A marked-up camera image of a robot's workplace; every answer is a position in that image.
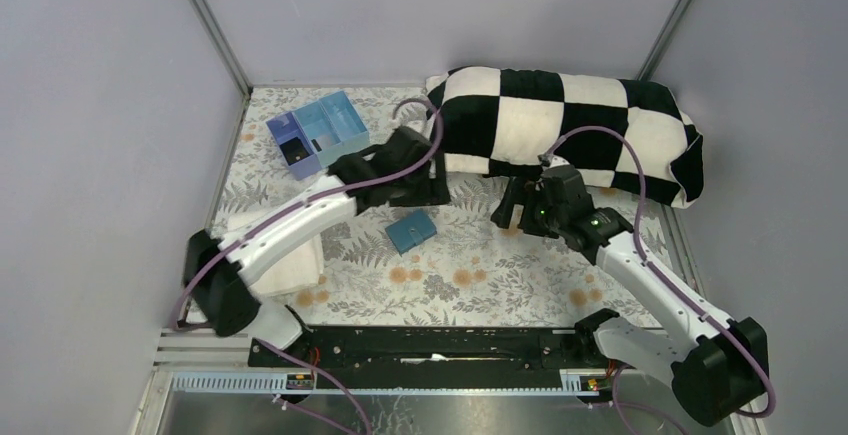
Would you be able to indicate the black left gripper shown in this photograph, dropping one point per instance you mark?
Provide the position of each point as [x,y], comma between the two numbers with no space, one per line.
[429,176]

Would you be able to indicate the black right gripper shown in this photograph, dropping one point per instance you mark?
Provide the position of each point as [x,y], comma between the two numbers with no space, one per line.
[524,199]

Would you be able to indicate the blue card holder wallet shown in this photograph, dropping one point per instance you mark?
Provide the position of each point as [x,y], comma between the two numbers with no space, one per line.
[411,231]

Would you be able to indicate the black and white checkered pillow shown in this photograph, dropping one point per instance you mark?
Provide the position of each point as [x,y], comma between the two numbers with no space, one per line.
[622,134]

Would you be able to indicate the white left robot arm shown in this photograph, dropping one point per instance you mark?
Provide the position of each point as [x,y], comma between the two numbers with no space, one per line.
[218,273]

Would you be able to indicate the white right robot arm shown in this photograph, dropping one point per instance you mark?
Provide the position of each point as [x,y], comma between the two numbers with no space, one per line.
[713,364]

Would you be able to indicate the floral patterned table mat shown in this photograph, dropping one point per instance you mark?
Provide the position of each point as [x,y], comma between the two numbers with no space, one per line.
[472,273]

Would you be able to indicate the blue compartment organizer box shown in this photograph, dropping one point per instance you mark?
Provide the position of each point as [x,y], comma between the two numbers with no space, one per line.
[314,136]

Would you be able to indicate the white folded towel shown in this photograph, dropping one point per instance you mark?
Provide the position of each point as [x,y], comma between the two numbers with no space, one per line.
[291,266]

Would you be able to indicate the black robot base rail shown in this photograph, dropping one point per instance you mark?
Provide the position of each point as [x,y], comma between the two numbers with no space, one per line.
[334,348]

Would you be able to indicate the perforated metal cable tray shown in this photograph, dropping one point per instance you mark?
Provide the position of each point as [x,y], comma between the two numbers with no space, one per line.
[417,380]

